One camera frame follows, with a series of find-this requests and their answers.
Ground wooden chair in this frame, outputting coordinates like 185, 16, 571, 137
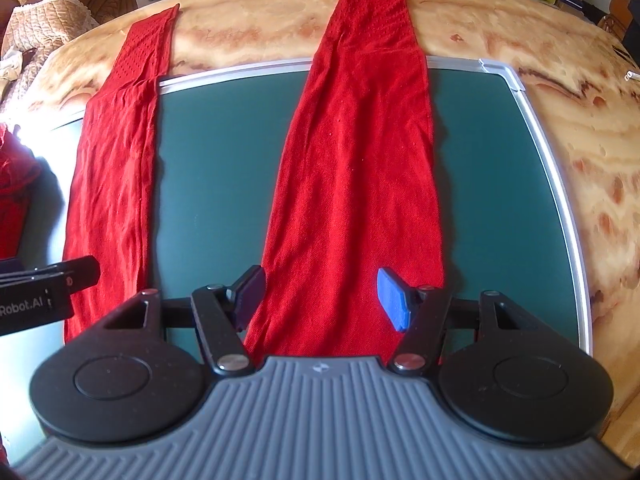
599, 0, 640, 45

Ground green mat with silver frame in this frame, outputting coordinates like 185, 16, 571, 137
0, 59, 594, 466

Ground red knit pants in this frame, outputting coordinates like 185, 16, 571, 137
62, 0, 447, 367

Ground red cloth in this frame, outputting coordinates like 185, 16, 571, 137
0, 124, 45, 261

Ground beige quilted seat cover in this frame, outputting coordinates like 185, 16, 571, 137
0, 0, 101, 113

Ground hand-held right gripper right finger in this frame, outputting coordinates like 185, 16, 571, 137
377, 266, 551, 376

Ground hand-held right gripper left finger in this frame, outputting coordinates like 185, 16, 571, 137
95, 265, 266, 377

